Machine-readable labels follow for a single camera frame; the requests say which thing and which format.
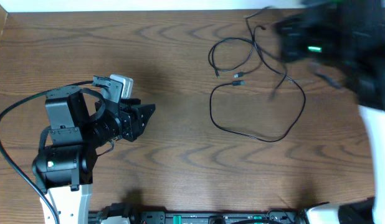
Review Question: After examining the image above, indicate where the black USB cable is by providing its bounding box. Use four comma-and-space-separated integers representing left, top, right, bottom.
207, 6, 288, 100
209, 18, 307, 143

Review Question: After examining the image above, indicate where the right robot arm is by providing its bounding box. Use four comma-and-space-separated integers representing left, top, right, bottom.
275, 0, 385, 224

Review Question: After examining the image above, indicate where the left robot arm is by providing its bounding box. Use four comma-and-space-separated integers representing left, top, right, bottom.
32, 85, 156, 223

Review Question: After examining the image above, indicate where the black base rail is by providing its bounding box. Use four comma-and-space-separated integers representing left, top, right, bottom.
87, 203, 307, 224

